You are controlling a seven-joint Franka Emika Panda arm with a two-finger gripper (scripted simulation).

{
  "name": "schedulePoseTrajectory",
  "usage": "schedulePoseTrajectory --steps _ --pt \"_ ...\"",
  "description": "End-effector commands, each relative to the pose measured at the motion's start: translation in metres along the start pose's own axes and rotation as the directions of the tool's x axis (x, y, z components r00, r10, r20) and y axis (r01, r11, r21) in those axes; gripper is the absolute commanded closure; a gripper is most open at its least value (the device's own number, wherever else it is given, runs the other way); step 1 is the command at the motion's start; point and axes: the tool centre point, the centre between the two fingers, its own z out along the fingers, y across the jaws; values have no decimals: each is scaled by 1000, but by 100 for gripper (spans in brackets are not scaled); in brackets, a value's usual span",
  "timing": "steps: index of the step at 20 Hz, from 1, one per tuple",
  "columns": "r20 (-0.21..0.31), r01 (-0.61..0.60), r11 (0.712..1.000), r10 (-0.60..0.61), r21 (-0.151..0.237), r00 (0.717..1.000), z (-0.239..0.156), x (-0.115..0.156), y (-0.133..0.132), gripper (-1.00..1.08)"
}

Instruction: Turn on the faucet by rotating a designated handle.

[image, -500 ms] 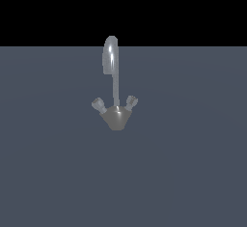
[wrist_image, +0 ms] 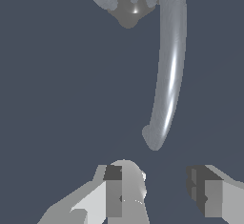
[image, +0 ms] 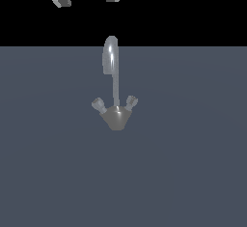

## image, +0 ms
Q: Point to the grey faucet with curved spout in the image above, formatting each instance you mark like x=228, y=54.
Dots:
x=116, y=118

